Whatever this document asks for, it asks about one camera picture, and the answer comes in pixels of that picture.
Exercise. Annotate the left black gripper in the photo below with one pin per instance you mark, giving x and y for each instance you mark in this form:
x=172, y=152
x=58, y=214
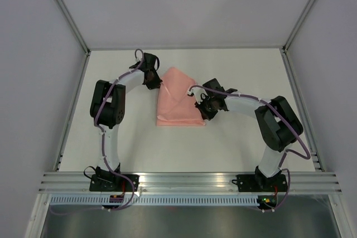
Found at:
x=157, y=84

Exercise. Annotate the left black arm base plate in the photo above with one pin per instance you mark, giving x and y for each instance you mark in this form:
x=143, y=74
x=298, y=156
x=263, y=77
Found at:
x=114, y=183

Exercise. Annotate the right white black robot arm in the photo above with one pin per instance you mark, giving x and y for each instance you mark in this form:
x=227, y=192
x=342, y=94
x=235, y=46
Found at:
x=279, y=126

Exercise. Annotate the left aluminium frame post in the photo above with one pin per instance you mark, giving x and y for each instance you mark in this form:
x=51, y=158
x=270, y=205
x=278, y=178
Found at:
x=72, y=25

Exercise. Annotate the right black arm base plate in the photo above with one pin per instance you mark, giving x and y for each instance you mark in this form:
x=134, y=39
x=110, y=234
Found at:
x=254, y=184

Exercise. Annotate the aluminium frame post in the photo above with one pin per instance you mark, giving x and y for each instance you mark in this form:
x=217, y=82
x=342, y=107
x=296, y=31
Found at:
x=297, y=26
x=72, y=25

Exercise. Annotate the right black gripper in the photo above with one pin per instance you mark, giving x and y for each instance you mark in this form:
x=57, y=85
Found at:
x=206, y=115

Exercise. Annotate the pink cloth napkin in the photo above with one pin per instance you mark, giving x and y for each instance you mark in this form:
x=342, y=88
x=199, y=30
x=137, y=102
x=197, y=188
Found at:
x=174, y=107

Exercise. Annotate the white slotted cable duct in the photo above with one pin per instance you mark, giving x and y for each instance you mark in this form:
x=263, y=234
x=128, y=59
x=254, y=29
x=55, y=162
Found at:
x=156, y=200

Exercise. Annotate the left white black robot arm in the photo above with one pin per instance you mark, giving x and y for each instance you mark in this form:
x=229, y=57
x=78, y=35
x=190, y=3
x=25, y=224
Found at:
x=108, y=107

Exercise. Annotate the aluminium front rail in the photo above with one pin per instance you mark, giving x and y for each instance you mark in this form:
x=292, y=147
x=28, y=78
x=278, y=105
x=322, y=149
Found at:
x=302, y=183

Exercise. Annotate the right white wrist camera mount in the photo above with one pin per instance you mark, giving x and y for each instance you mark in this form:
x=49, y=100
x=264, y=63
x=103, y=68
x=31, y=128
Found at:
x=198, y=93

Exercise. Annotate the right aluminium frame post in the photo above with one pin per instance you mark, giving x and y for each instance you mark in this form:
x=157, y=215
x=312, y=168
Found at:
x=297, y=26

